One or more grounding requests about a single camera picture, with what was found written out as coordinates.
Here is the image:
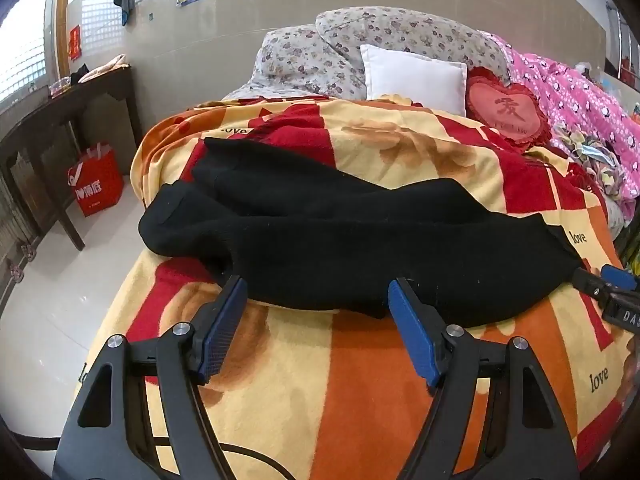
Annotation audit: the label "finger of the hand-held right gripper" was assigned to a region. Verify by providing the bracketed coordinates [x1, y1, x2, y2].
[572, 268, 621, 307]
[600, 263, 640, 292]

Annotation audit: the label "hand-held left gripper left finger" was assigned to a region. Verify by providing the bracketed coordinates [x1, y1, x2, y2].
[52, 275, 249, 480]

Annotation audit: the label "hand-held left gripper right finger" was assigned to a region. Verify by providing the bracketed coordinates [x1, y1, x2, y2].
[387, 276, 581, 480]

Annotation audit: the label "black pants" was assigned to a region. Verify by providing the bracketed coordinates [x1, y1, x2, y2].
[138, 136, 583, 328]

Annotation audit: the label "printed red yellow blanket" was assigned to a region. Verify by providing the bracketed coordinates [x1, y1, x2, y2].
[75, 95, 636, 480]

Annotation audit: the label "colourful floral cloth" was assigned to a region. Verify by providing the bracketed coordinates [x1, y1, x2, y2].
[550, 127, 628, 231]

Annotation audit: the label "blue face mask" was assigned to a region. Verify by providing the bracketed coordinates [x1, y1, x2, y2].
[575, 144, 622, 167]

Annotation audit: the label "red shopping bag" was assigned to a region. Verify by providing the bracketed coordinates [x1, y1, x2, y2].
[67, 141, 125, 218]

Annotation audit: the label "pink patterned quilt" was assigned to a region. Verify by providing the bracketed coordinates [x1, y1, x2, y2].
[480, 30, 640, 201]

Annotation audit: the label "red heart cushion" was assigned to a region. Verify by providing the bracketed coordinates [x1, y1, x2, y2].
[465, 66, 553, 153]

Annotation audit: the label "wooden lattice cabinet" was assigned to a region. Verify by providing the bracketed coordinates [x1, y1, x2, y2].
[0, 157, 56, 311]

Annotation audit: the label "white pillow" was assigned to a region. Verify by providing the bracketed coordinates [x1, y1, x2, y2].
[360, 44, 468, 116]

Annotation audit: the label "dark wooden table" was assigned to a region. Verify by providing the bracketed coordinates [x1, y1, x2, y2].
[0, 65, 143, 253]

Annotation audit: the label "pink cloth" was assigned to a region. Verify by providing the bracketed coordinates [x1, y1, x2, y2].
[79, 54, 132, 83]

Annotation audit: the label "black cable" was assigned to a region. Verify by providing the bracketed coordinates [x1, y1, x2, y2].
[145, 435, 308, 480]

